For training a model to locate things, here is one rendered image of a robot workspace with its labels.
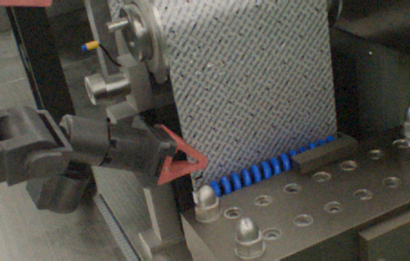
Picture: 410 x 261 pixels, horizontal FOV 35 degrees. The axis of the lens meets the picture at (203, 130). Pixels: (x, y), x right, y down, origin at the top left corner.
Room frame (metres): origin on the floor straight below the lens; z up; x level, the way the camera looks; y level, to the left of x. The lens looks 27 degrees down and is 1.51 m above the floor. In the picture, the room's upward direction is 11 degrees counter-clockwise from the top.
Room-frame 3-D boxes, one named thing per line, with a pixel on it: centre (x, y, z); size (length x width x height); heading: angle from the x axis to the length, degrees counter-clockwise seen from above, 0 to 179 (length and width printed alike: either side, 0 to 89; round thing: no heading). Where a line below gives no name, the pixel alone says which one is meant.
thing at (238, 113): (0.80, -0.08, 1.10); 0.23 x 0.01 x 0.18; 109
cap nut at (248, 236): (0.61, -0.03, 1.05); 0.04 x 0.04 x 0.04
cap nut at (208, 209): (0.69, 0.01, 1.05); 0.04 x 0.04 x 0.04
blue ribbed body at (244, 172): (0.78, -0.09, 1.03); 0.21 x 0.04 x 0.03; 109
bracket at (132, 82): (0.84, 0.10, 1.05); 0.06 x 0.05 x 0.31; 109
